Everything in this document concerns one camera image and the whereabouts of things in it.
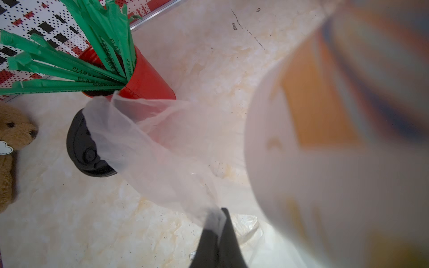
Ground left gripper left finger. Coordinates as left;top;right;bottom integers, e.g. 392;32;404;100
189;229;219;268

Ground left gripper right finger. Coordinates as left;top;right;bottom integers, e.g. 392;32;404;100
218;208;248;268

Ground spare clear plastic bags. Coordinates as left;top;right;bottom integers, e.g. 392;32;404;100
82;92;302;268

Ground left black lid red cup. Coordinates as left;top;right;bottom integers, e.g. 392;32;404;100
66;109;117;178

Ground red straw holder cup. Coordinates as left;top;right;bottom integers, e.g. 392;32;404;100
78;46;176;100

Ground brown teddy bear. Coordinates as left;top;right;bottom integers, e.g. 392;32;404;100
1;102;38;213

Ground green straws bundle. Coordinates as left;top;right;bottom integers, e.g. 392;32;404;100
1;1;142;95

